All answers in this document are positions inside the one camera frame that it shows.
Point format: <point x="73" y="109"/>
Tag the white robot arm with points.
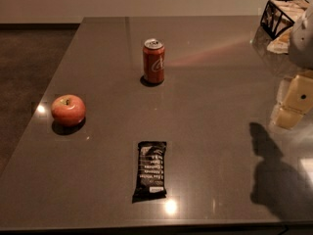
<point x="301" y="41"/>

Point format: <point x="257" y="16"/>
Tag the black rxbar chocolate wrapper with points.
<point x="150" y="171"/>

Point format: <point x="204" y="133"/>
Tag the red coke can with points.
<point x="153" y="59"/>

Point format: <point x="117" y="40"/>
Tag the red apple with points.
<point x="68" y="110"/>

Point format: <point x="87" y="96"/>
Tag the black wire snack basket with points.
<point x="280" y="15"/>

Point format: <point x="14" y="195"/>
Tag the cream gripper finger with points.
<point x="294" y="100"/>

